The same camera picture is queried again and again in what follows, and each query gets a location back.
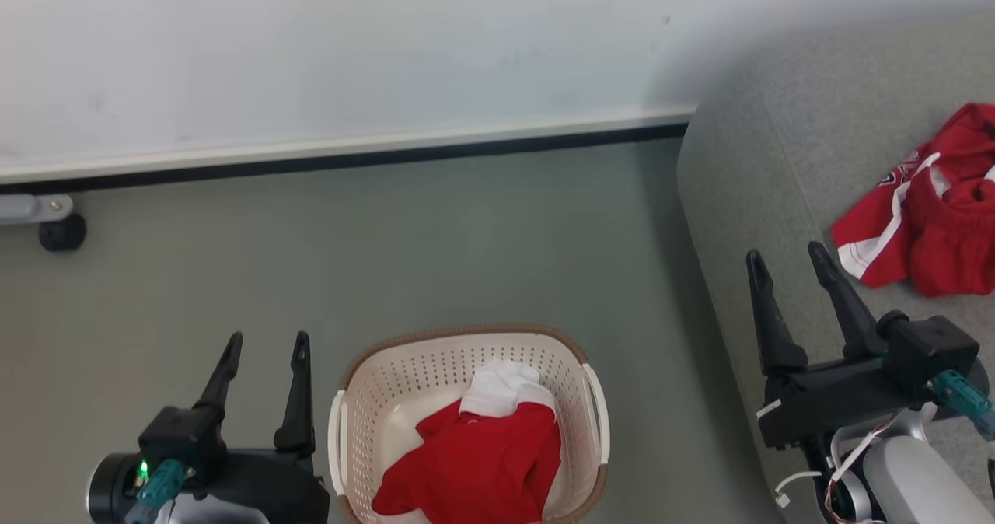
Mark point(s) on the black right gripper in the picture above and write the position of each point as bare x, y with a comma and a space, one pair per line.
839, 396

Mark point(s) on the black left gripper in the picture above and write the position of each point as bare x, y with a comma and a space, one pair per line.
233, 481

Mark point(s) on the red shorts with white stripes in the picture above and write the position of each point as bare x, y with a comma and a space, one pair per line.
940, 228

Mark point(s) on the red and white shirt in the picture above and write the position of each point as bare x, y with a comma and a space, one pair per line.
482, 462

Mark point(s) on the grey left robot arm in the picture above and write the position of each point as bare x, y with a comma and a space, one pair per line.
206, 511

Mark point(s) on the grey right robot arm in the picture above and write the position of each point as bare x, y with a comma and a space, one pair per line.
917, 485

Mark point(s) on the grey fabric sofa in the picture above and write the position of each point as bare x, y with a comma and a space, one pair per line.
762, 158

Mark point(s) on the cream perforated laundry basket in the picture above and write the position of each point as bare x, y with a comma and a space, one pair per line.
404, 384

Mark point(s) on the black caster wheel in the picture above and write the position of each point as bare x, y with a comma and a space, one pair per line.
62, 233

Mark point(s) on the white and black baseboard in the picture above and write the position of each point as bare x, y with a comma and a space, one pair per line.
350, 151

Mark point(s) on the grey metal frame leg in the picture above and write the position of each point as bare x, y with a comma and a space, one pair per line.
27, 208

